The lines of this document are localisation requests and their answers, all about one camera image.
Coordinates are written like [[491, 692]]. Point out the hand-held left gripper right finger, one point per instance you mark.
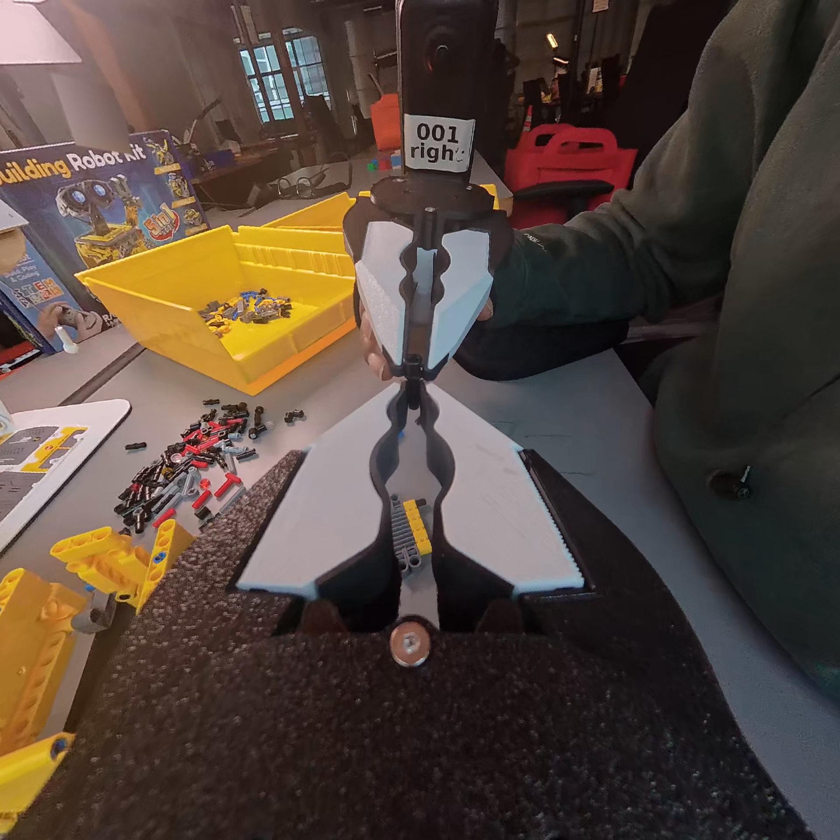
[[505, 518]]

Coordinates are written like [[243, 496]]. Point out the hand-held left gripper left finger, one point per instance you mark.
[[308, 518]]

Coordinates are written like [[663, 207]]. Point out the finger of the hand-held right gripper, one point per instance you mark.
[[380, 282], [466, 289]]

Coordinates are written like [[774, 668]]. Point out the grey lego gear rack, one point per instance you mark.
[[396, 525], [407, 544]]

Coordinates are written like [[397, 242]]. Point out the black lego pin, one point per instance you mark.
[[413, 387]]

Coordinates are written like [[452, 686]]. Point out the pile of mixed lego parts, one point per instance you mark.
[[246, 308]]

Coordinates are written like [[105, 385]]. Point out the yellow plastic bin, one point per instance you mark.
[[308, 213], [164, 308], [502, 198]]

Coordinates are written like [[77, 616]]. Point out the yellow black lego model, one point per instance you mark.
[[39, 623]]

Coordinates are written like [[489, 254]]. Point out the person's right forearm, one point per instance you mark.
[[590, 275]]

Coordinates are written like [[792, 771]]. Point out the pile of small lego pins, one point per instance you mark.
[[190, 459]]

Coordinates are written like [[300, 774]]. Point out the lego sticker sheet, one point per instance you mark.
[[33, 453]]

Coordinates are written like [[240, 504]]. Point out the blue lego set box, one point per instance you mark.
[[65, 197]]

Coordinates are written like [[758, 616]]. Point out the person's right hand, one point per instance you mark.
[[373, 348]]

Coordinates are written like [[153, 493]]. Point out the orange plastic container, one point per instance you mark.
[[386, 121]]

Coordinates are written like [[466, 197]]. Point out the small coloured cubes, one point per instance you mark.
[[387, 161]]

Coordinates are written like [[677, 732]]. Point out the black goggles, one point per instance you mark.
[[298, 187]]

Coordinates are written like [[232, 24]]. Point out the red plastic carrier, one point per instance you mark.
[[571, 157]]

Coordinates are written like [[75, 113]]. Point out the instruction booklet on stand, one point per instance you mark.
[[79, 433]]

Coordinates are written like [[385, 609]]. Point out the white hanging panel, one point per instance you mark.
[[39, 39]]

